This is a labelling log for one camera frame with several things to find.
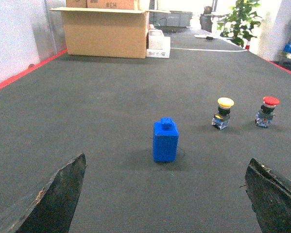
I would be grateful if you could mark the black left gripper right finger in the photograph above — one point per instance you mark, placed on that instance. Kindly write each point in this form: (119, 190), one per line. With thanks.
(270, 196)

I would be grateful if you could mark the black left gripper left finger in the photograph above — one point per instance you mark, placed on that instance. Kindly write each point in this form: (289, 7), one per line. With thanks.
(51, 207)

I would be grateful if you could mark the blue block part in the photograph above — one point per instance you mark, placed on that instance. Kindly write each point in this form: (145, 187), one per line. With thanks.
(165, 140)

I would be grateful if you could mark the green potted plant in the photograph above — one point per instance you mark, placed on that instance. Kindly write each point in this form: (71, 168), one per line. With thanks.
(237, 26)

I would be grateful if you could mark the open cardboard box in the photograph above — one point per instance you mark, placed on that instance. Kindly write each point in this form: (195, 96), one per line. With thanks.
(105, 32)

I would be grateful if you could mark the white small box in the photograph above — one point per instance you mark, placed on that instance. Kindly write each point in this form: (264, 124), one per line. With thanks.
(159, 45)

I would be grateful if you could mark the cardboard box with print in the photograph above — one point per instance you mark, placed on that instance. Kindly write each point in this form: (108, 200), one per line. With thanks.
(104, 4)

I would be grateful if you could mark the red push button switch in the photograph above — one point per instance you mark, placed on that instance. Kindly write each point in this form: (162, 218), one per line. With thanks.
(265, 115)

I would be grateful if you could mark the yellow push button switch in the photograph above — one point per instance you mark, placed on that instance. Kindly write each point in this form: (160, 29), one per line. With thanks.
(221, 118)

